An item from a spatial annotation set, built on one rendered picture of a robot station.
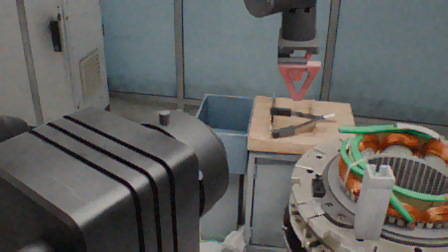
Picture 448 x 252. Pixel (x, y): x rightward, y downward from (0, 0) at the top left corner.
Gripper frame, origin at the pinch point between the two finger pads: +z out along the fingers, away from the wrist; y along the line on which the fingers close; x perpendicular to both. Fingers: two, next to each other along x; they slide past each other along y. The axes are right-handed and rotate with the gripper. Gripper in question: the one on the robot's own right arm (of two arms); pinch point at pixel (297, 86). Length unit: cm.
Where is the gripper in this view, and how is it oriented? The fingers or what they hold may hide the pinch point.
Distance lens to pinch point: 78.4
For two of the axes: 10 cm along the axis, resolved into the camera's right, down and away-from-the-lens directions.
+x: 9.9, 0.2, -1.4
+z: 0.5, 8.7, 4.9
